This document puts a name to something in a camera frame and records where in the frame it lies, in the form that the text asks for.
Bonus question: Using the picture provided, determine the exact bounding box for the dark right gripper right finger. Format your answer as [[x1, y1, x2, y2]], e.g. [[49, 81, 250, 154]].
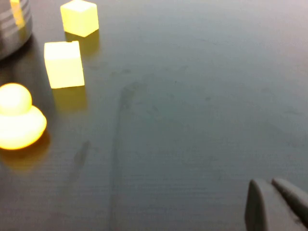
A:
[[271, 178, 308, 229]]

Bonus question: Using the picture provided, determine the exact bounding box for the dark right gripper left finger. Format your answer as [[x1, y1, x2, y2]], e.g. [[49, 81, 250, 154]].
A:
[[244, 179, 307, 231]]

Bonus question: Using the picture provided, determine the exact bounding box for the stainless steel pot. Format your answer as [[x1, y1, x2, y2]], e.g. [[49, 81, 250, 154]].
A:
[[0, 0, 33, 60]]

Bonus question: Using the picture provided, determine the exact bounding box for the yellow cube block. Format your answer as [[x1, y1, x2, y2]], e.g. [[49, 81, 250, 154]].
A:
[[60, 0, 100, 38], [44, 40, 85, 90]]

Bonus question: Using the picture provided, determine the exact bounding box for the yellow rubber duck toy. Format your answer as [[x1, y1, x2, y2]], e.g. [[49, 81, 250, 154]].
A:
[[0, 82, 48, 151]]

